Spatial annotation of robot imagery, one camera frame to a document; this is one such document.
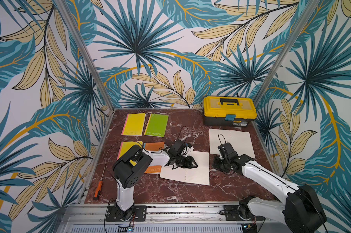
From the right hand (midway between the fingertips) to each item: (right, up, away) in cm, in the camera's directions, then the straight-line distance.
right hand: (211, 164), depth 86 cm
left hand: (-10, -3, +1) cm, 10 cm away
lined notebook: (-7, -7, +3) cm, 11 cm away
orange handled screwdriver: (-63, -13, -8) cm, 65 cm away
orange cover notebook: (-30, +11, -21) cm, 38 cm away
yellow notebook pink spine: (-53, +23, +25) cm, 63 cm away
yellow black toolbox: (+18, +32, +12) cm, 39 cm away
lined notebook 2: (+24, +11, +18) cm, 32 cm away
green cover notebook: (-36, +23, +25) cm, 49 cm away
